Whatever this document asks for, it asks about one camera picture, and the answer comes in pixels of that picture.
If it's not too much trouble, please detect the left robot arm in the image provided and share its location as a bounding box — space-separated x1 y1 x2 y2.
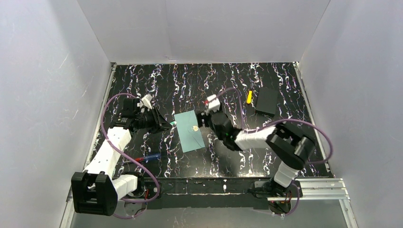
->
71 94 172 216

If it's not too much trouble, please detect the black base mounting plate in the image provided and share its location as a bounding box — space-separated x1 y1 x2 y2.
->
147 178 303 210

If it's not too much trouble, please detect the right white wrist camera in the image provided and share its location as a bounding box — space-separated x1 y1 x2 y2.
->
204 95 221 115

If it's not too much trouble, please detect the blue red screwdriver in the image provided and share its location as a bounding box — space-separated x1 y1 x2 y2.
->
134 153 161 163

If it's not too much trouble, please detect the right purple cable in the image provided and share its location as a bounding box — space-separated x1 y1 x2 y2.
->
217 87 334 218

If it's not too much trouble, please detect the teal envelope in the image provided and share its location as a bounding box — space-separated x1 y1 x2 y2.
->
174 110 205 153

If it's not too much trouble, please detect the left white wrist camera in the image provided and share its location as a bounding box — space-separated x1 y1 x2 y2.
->
141 94 153 110

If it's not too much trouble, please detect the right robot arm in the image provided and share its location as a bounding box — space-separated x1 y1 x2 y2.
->
196 111 316 189

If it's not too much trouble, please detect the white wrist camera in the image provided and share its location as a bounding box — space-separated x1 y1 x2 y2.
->
204 95 221 115
141 94 153 110

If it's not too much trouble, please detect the yellow marker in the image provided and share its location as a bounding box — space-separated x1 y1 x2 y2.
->
246 90 253 105

